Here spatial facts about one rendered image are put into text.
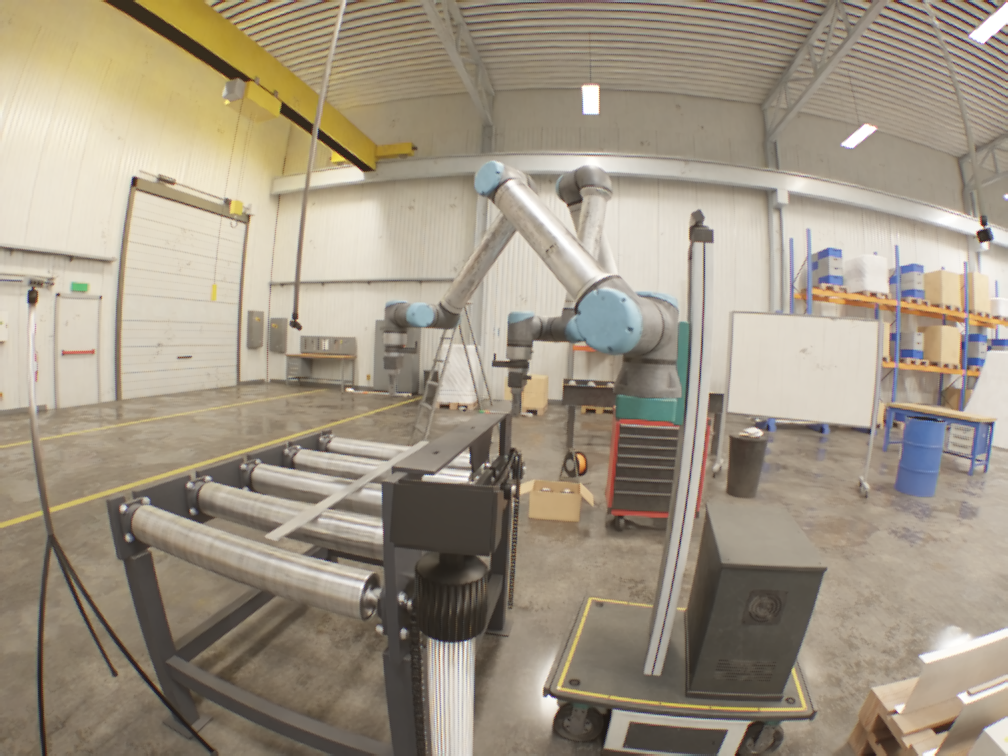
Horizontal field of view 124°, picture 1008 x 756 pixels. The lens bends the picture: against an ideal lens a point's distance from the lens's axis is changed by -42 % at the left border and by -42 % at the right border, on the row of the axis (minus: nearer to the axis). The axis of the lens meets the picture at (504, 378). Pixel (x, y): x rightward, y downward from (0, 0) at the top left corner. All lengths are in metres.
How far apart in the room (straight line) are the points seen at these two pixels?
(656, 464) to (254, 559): 2.95
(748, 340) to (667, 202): 7.00
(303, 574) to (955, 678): 2.09
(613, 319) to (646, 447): 2.50
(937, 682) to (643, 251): 10.96
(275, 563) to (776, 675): 1.49
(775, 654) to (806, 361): 4.44
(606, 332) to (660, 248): 10.77
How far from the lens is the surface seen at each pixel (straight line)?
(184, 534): 1.33
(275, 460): 2.10
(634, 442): 3.49
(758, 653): 1.60
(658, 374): 1.22
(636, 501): 3.62
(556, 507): 3.84
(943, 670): 1.93
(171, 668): 1.81
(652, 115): 13.10
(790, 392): 5.70
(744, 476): 4.93
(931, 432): 6.10
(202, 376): 12.66
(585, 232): 1.60
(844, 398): 5.75
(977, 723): 1.84
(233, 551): 1.21
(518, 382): 1.54
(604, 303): 1.06
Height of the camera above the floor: 1.41
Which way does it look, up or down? 4 degrees down
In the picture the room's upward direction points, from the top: 3 degrees clockwise
